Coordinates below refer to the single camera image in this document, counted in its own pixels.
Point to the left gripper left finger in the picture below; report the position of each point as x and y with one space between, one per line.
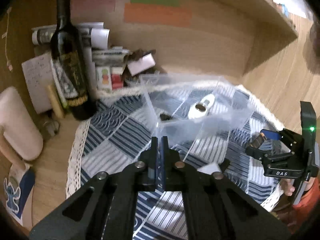
105 207

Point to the blue white patterned cloth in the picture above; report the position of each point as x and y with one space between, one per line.
116 135

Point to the cream cylindrical tube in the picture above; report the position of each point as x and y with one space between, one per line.
55 101

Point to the wooden shelf board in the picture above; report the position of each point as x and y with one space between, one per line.
273 33

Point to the small white pink box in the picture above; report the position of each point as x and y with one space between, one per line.
144 63

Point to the dark wine bottle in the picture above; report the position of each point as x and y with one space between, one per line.
69 65

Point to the orange sticky note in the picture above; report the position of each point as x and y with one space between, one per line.
157 14

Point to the blue cartoon sticker card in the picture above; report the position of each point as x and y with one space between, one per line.
18 191

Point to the clear plastic storage box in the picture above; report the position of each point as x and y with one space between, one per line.
185 107

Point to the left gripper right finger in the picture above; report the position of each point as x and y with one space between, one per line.
214 207

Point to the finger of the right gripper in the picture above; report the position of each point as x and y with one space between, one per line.
266 157
286 136

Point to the blue cardboard box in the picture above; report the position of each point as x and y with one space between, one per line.
284 10

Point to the black car key fob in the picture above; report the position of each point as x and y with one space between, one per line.
165 117

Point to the white handwritten note paper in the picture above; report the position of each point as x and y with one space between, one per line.
38 74

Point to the pink sticky note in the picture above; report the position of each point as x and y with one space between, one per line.
84 7

